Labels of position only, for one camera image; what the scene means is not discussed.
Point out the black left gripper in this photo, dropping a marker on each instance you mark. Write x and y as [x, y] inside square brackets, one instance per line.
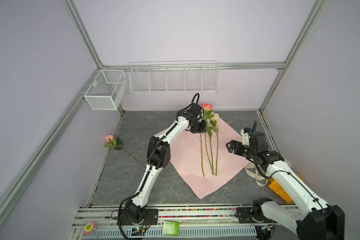
[203, 129]

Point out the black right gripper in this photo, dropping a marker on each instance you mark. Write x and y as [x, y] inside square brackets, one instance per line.
[234, 143]

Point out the cream fake rose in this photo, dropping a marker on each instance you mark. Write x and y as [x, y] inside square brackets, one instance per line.
[215, 128]

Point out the pink purple wrapping paper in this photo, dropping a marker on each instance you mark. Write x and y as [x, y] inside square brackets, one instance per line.
[186, 159]

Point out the red pink fake rose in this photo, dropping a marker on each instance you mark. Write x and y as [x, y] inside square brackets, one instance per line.
[208, 109]

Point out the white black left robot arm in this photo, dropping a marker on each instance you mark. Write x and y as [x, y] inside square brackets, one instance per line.
[158, 157]

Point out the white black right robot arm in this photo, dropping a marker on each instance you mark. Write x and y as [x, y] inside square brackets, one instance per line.
[316, 219]

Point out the cream printed ribbon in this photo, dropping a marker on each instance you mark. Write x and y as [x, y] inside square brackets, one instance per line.
[252, 172]

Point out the yellow snack bag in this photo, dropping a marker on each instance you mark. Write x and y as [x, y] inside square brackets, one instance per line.
[278, 189]

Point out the white mesh box basket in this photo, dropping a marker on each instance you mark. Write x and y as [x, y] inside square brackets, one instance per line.
[107, 90]

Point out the green small packet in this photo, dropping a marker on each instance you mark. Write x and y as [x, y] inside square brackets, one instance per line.
[170, 228]

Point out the pink green round toy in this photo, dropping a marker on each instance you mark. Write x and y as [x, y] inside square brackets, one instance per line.
[89, 228]

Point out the white wire shelf basket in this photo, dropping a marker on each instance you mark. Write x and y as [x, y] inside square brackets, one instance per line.
[174, 77]

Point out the white vented cable duct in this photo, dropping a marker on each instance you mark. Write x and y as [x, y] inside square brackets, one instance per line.
[183, 232]

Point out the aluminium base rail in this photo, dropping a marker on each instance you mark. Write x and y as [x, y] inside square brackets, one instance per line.
[186, 216]

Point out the aluminium enclosure frame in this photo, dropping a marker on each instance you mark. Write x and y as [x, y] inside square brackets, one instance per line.
[44, 64]

